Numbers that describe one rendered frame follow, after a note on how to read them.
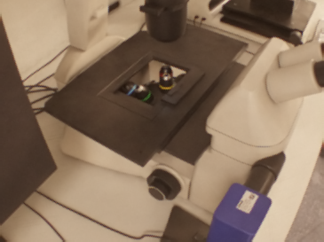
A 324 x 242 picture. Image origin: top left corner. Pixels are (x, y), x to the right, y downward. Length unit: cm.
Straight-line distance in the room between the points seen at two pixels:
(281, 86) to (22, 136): 34
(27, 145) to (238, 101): 28
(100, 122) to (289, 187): 42
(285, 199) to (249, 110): 32
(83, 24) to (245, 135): 36
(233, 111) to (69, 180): 40
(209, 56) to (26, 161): 39
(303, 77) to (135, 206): 41
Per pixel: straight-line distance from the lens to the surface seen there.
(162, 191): 59
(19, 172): 46
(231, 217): 41
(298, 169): 76
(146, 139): 48
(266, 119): 44
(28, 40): 104
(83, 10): 61
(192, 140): 51
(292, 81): 43
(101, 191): 68
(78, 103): 56
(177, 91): 55
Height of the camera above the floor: 131
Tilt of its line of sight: 45 degrees down
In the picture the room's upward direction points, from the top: 2 degrees counter-clockwise
